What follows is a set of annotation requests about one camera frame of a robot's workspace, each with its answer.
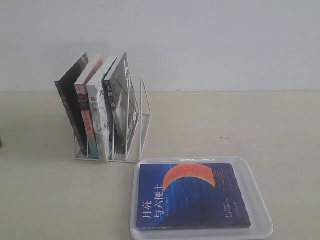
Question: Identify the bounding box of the blue moon cover book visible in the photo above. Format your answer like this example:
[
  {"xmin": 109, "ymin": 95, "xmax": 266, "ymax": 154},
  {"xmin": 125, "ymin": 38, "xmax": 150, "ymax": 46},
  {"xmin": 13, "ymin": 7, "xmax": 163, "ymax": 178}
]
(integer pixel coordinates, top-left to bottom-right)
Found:
[{"xmin": 136, "ymin": 163, "xmax": 251, "ymax": 231}]

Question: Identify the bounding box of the dark brown cover book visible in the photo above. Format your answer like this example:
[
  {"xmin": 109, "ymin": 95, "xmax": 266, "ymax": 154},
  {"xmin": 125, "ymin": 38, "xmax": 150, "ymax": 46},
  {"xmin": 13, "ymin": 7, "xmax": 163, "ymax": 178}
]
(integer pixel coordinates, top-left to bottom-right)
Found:
[{"xmin": 54, "ymin": 52, "xmax": 89, "ymax": 155}]

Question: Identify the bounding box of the black spine book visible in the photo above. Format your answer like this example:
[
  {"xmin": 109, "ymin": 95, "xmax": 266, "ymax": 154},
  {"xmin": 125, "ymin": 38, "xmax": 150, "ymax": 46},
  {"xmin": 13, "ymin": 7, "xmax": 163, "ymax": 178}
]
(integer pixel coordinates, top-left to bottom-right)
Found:
[{"xmin": 104, "ymin": 53, "xmax": 139, "ymax": 151}]

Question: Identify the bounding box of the white grey illustrated book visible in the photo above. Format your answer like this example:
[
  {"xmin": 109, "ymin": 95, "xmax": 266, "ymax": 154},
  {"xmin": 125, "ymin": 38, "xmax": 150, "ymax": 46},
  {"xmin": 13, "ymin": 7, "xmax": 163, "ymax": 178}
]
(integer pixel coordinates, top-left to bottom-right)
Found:
[{"xmin": 86, "ymin": 56, "xmax": 117, "ymax": 163}]

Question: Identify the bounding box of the red teal spine book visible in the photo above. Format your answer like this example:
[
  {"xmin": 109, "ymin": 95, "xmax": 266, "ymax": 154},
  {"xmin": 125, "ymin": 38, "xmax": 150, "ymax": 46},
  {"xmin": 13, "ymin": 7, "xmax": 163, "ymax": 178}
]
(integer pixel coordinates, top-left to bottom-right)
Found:
[{"xmin": 74, "ymin": 54, "xmax": 103, "ymax": 159}]

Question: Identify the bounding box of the white plastic tray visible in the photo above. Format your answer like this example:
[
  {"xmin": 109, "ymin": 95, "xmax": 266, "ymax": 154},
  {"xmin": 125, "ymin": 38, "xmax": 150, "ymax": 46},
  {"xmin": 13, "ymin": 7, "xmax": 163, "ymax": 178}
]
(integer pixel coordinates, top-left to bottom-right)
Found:
[{"xmin": 130, "ymin": 156, "xmax": 274, "ymax": 240}]

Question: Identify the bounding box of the white wire book rack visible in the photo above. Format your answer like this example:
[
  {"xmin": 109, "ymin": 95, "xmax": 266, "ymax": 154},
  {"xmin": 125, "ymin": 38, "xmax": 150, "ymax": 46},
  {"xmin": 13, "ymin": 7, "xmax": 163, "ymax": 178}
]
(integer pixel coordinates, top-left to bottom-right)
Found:
[{"xmin": 73, "ymin": 73, "xmax": 152, "ymax": 164}]

